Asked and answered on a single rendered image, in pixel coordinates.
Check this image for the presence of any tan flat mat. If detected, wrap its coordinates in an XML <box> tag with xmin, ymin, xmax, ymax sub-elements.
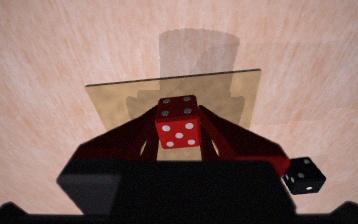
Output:
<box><xmin>85</xmin><ymin>69</ymin><xmax>262</xmax><ymax>160</ymax></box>

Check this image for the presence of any black die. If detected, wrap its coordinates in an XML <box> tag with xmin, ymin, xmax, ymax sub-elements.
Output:
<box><xmin>282</xmin><ymin>157</ymin><xmax>327</xmax><ymax>195</ymax></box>

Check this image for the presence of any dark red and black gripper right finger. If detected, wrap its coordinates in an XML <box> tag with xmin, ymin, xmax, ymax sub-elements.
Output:
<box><xmin>198</xmin><ymin>105</ymin><xmax>291</xmax><ymax>178</ymax></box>

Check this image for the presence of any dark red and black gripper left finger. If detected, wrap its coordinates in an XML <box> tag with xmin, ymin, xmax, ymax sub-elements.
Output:
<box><xmin>69</xmin><ymin>105</ymin><xmax>159</xmax><ymax>160</ymax></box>

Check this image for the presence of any red die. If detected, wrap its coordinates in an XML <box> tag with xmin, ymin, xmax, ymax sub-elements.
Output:
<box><xmin>155</xmin><ymin>95</ymin><xmax>201</xmax><ymax>149</ymax></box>

